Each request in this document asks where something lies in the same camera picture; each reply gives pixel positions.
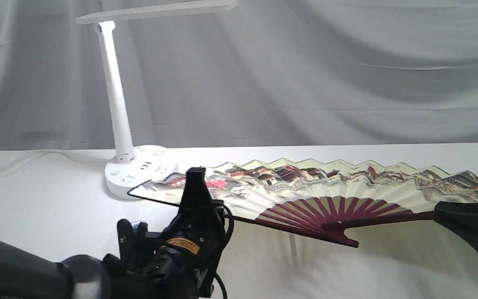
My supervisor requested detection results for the painted folding paper fan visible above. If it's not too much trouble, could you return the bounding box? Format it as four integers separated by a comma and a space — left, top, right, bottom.
127, 158, 478, 248

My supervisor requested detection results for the white power cable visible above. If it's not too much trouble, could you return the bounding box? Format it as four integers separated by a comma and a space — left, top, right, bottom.
0, 149, 117, 185

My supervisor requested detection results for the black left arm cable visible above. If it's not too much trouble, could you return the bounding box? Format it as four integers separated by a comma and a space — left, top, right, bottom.
212, 203, 236, 299

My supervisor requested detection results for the grey backdrop curtain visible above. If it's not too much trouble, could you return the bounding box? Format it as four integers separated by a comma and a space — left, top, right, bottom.
0, 0, 478, 151

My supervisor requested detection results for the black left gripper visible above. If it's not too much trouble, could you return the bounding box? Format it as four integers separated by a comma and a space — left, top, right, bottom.
117, 167, 235, 299

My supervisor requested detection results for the white desk lamp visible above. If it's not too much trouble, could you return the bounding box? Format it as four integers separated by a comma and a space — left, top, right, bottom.
74, 0, 237, 199

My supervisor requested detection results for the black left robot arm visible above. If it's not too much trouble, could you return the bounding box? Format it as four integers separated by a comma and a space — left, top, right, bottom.
0, 168, 235, 299

